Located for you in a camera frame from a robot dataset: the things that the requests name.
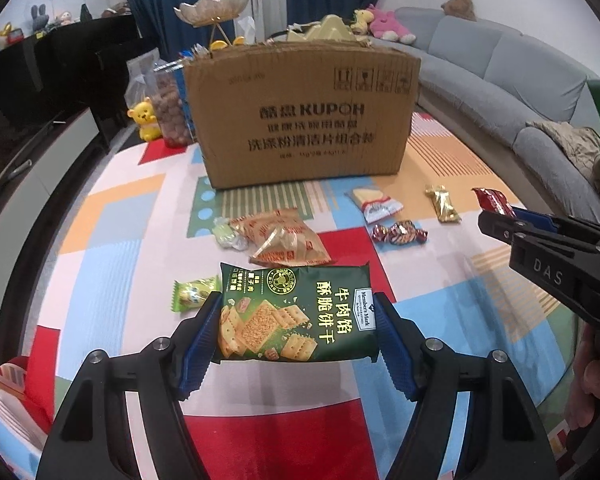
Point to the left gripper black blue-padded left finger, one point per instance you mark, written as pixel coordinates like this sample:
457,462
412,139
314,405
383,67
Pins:
91,437

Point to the small green candy packet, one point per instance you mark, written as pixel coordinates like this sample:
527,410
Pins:
191,295

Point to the clear cheese snack packet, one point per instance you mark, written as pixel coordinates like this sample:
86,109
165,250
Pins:
374,204

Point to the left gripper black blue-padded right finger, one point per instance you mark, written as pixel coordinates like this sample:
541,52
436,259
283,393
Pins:
504,437

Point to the grey rabbit plush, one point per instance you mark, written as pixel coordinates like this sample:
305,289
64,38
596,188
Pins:
39,17

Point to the person's right hand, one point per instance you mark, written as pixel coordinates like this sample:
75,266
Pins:
585,387

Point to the red snack packet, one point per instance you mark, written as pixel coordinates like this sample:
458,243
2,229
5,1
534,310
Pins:
494,201

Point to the dark red candy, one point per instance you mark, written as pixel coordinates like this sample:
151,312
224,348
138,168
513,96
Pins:
400,233

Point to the yellow bear toy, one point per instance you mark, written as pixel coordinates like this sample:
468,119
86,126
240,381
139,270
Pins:
143,114

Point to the yellow plush toy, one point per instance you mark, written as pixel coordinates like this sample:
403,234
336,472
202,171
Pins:
361,22

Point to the colourful play mat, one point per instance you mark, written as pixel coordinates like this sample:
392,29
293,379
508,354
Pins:
142,244

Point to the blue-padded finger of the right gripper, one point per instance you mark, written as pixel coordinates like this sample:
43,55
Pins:
532,217

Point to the orange biscuit snack bag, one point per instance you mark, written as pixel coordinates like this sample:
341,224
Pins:
282,239

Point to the clear jar of nuts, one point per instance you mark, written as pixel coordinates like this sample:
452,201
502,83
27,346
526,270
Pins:
168,97

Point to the grey sectional sofa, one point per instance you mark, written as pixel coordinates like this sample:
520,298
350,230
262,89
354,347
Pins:
512,99

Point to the brown teddy bear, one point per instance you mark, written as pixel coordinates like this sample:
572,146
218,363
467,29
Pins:
463,9

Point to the gold snack bar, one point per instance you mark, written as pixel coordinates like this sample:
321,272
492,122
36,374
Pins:
441,200

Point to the tiered white snack bowl stand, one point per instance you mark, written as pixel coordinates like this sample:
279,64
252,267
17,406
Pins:
211,13

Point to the pale green candy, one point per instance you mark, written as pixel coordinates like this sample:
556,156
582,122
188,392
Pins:
227,237

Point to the pink plush toy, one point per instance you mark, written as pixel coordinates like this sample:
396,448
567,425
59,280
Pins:
386,27

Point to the green cracker snack bag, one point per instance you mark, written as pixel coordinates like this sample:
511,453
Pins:
304,314

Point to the gold mountain-shaped tray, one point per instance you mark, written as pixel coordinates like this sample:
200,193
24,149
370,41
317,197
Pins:
330,28

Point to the brown cardboard box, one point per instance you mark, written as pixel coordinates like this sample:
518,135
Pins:
295,111

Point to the beige blanket on sofa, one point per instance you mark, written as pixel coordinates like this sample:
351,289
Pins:
581,145

